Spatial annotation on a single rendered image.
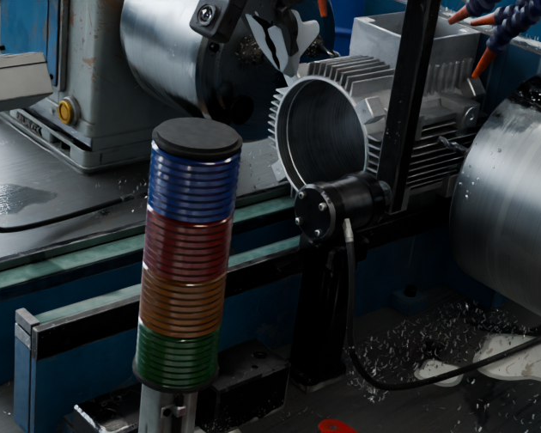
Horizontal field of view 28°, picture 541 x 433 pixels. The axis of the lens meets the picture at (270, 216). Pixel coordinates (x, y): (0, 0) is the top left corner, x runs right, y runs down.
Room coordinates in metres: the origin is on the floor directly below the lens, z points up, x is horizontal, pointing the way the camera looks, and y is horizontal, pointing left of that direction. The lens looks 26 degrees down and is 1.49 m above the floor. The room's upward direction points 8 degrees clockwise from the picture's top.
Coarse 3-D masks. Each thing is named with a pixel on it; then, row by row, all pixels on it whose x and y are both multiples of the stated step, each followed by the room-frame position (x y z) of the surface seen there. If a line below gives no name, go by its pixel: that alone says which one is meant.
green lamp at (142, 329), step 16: (144, 336) 0.64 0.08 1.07; (160, 336) 0.64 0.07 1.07; (208, 336) 0.64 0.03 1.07; (144, 352) 0.64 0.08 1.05; (160, 352) 0.64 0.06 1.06; (176, 352) 0.63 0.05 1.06; (192, 352) 0.64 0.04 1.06; (208, 352) 0.65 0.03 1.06; (144, 368) 0.64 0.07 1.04; (160, 368) 0.63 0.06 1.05; (176, 368) 0.63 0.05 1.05; (192, 368) 0.64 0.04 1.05; (208, 368) 0.65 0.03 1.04; (160, 384) 0.63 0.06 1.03; (176, 384) 0.63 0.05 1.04; (192, 384) 0.64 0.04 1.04
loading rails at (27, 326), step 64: (256, 192) 1.21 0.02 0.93; (64, 256) 1.01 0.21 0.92; (128, 256) 1.03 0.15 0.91; (256, 256) 1.06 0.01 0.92; (384, 256) 1.18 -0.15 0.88; (448, 256) 1.27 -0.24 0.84; (0, 320) 0.92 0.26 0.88; (64, 320) 0.87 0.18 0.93; (128, 320) 0.91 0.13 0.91; (256, 320) 1.04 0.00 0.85; (64, 384) 0.86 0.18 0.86; (128, 384) 0.92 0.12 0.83
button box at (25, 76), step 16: (0, 64) 1.13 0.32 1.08; (16, 64) 1.15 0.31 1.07; (32, 64) 1.16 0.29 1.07; (0, 80) 1.12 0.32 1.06; (16, 80) 1.14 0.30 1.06; (32, 80) 1.15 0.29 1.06; (48, 80) 1.16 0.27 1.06; (0, 96) 1.11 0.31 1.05; (16, 96) 1.13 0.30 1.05; (32, 96) 1.14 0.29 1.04
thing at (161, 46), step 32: (128, 0) 1.46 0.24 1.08; (160, 0) 1.41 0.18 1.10; (192, 0) 1.37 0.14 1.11; (128, 32) 1.43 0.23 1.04; (160, 32) 1.38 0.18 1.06; (192, 32) 1.34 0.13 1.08; (320, 32) 1.46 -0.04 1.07; (128, 64) 1.48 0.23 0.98; (160, 64) 1.38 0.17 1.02; (192, 64) 1.33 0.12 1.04; (224, 64) 1.34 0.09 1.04; (256, 64) 1.35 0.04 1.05; (160, 96) 1.42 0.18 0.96; (192, 96) 1.34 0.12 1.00; (224, 96) 1.35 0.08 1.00; (256, 96) 1.39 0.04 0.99; (256, 128) 1.40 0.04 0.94
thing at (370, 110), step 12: (300, 72) 1.22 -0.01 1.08; (288, 84) 1.23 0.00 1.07; (468, 84) 1.26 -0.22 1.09; (480, 84) 1.27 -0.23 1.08; (468, 96) 1.26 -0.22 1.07; (480, 96) 1.26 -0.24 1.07; (360, 108) 1.14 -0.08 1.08; (372, 108) 1.13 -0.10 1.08; (372, 120) 1.13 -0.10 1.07; (276, 168) 1.23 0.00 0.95
